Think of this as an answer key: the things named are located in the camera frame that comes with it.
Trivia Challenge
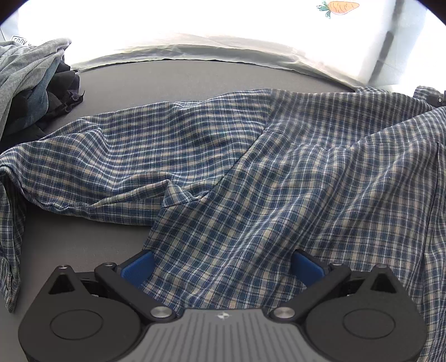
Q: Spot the white printed sheet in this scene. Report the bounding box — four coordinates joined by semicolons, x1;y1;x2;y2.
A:
0;0;446;94

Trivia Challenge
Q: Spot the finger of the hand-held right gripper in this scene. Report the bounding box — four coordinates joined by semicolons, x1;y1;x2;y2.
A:
412;85;446;108

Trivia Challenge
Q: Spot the blue plaid shirt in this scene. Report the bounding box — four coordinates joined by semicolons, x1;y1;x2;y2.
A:
0;85;446;362

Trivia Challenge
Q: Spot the pile of dark clothes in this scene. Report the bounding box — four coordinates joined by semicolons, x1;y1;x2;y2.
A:
0;38;72;137

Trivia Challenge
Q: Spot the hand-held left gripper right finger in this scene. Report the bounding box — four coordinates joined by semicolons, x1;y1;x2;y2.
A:
268;249;408;320

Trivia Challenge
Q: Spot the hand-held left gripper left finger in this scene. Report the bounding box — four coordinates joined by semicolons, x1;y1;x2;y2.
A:
45;250;176;321

